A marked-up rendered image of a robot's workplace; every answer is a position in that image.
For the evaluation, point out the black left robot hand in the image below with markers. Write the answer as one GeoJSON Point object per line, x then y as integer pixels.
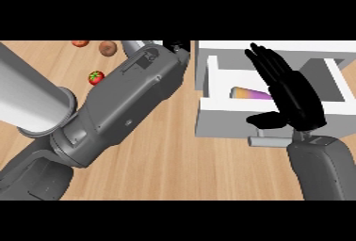
{"type": "Point", "coordinates": [178, 44]}

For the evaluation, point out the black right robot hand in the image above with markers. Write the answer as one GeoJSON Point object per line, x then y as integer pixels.
{"type": "Point", "coordinates": [295, 94]}

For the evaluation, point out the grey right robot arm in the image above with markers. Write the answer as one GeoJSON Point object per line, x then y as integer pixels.
{"type": "Point", "coordinates": [324, 169]}

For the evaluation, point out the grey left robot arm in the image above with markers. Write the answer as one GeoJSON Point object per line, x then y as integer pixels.
{"type": "Point", "coordinates": [125, 97]}

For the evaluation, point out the white open drawer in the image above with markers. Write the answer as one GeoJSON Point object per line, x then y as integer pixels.
{"type": "Point", "coordinates": [232, 77]}

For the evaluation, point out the white drawer front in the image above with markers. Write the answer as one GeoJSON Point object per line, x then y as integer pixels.
{"type": "Point", "coordinates": [222, 124]}

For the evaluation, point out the brown potato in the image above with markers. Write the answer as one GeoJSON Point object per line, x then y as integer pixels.
{"type": "Point", "coordinates": [107, 48]}

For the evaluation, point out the white cabinet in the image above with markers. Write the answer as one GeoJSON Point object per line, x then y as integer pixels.
{"type": "Point", "coordinates": [296, 45]}

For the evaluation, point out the red tomato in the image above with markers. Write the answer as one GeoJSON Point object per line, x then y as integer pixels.
{"type": "Point", "coordinates": [97, 77]}

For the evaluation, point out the red round vegetable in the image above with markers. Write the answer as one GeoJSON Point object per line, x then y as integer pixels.
{"type": "Point", "coordinates": [80, 43]}

